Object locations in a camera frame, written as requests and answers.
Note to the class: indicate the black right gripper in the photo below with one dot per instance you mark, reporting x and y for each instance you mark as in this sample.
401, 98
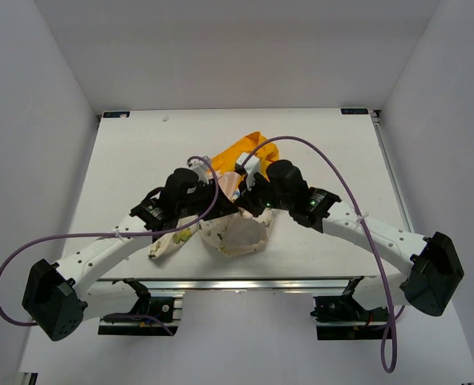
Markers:
246, 199

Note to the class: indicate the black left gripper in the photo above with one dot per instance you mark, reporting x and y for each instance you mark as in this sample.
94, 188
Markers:
224, 207

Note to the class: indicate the cream dinosaur print baby jacket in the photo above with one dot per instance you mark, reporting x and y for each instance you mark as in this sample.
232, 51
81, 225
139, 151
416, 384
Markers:
234, 235

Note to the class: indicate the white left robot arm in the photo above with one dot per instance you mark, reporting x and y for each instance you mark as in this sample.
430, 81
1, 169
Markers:
60, 295

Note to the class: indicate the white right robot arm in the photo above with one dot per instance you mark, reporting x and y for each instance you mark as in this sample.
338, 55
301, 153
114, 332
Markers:
428, 268

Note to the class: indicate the blue right corner label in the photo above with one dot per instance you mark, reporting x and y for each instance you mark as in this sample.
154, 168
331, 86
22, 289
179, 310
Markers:
354, 111

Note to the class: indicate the blue corner label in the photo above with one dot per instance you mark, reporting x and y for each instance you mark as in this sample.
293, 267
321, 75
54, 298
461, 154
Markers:
354, 111
115, 114

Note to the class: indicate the blue left corner label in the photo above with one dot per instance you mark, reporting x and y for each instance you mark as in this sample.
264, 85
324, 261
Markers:
115, 114

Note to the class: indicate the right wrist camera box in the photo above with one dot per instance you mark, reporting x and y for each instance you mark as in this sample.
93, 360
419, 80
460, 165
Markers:
247, 167

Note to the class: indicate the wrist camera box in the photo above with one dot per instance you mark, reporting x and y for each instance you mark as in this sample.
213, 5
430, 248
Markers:
201, 165
247, 167

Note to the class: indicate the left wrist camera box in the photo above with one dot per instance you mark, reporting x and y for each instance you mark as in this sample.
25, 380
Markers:
201, 165

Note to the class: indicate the aluminium front table rail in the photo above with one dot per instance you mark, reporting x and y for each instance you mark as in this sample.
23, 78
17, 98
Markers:
236, 284

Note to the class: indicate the aluminium right side rail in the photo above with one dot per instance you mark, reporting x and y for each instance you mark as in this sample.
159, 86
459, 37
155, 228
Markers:
393, 192

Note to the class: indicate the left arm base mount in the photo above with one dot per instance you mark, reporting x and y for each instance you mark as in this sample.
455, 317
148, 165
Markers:
157, 316

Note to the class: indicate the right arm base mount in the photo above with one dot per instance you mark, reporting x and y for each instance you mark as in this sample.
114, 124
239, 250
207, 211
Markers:
341, 318

